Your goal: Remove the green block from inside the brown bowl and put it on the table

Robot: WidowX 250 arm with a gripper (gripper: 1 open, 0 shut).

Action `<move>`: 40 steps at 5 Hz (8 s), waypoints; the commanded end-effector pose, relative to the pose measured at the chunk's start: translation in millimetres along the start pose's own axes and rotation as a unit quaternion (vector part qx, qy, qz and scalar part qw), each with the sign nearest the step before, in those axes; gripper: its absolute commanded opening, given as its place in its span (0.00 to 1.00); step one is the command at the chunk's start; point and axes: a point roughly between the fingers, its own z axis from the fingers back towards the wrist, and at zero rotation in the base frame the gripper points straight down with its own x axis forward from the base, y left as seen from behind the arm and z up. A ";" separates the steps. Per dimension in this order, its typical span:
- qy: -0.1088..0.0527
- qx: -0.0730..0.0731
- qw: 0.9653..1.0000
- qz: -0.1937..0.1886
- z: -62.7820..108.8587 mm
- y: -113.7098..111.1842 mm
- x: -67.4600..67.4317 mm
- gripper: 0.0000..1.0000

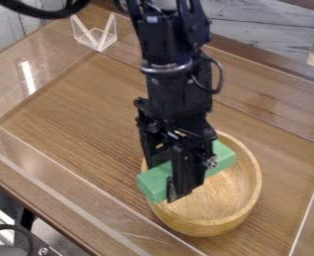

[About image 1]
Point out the black table leg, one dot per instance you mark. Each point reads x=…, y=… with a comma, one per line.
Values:
x=25, y=218

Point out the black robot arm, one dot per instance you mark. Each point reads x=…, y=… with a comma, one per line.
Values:
x=171, y=35

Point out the clear acrylic corner bracket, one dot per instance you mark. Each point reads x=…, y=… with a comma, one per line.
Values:
x=95, y=38

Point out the brown wooden bowl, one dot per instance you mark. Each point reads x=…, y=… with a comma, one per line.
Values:
x=218, y=205

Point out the green rectangular block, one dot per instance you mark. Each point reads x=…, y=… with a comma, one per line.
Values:
x=152, y=179

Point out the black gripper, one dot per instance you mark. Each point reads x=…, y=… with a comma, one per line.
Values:
x=174, y=129

